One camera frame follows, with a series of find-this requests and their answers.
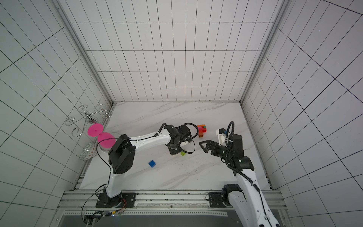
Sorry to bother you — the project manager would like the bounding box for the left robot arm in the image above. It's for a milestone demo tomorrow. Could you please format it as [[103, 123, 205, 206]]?
[[96, 123, 197, 208]]

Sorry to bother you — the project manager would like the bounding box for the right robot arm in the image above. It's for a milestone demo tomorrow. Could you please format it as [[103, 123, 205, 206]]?
[[199, 134, 280, 227]]

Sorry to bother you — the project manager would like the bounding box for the dark blue lego brick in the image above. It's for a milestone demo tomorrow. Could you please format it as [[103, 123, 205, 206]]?
[[149, 160, 156, 168]]

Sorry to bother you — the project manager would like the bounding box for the patterned white mug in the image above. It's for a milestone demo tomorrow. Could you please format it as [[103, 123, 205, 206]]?
[[80, 142, 97, 161]]

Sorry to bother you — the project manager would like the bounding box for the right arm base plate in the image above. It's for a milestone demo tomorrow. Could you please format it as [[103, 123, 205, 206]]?
[[206, 192, 227, 208]]

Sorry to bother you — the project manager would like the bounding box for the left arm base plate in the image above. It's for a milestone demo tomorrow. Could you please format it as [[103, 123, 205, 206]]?
[[95, 192, 136, 209]]

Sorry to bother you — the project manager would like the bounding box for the silver wire cup rack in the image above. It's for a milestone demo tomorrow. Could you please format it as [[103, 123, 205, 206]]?
[[64, 104, 113, 138]]

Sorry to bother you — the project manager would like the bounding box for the aluminium mounting rail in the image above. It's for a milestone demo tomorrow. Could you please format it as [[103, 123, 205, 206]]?
[[58, 189, 287, 212]]

